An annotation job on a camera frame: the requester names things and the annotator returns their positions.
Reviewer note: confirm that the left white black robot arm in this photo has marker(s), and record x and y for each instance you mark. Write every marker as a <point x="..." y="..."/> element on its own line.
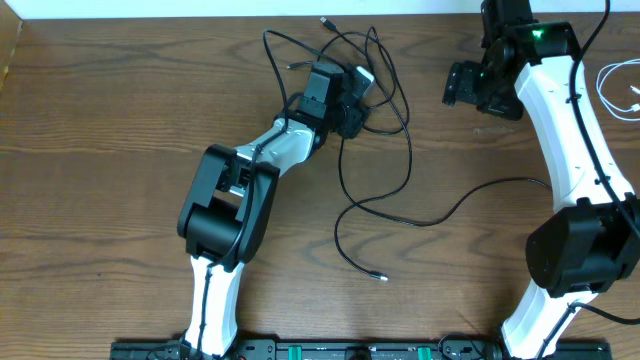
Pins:
<point x="226" y="211"/>

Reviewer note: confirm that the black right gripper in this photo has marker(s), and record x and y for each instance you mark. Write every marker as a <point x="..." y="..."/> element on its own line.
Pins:
<point x="459" y="87"/>

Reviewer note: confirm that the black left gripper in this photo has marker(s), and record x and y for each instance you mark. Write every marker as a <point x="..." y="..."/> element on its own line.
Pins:
<point x="325" y="82"/>

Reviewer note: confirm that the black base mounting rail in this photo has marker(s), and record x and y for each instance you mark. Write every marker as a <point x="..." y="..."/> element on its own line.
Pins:
<point x="455" y="346"/>

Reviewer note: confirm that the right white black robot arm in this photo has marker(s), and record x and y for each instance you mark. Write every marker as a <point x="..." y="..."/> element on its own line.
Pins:
<point x="535" y="69"/>

